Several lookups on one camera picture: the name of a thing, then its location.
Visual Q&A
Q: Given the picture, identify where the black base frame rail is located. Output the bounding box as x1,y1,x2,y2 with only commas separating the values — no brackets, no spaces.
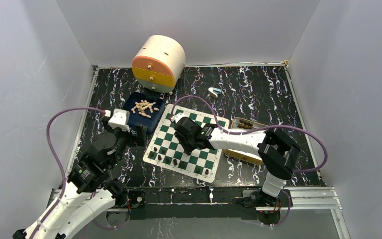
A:
109,186,293,225

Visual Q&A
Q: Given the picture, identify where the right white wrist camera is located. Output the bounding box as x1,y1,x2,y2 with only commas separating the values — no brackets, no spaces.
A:
170,113,186,123

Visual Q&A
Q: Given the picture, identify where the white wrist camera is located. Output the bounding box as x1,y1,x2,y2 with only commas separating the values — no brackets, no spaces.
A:
170,113,186,123
108,109,130,132

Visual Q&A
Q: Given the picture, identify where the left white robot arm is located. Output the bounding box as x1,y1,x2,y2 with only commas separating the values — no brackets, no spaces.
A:
12,124,147,239

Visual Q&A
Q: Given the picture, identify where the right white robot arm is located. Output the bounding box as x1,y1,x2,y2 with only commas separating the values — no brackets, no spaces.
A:
172,114,301,206

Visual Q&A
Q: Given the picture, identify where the green white chess board mat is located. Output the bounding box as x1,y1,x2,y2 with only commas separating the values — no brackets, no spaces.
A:
143,104,222,183

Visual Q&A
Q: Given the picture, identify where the round drawer cabinet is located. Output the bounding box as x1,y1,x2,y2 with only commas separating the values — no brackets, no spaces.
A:
131,35,186,93

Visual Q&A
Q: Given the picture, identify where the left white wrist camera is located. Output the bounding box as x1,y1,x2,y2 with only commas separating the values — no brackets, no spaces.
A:
108,109,130,132

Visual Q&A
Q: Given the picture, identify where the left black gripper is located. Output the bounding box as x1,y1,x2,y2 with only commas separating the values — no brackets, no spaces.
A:
104,118,146,169

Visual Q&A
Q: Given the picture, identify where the small white blue clip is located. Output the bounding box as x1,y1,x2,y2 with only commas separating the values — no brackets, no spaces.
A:
208,87,222,99

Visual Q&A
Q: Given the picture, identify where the dark blue plastic bin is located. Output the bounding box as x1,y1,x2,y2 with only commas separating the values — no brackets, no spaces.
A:
121,92,165,135

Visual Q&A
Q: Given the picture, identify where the pile of light chess pieces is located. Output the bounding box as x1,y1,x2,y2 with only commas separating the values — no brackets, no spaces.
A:
130,100,160,119

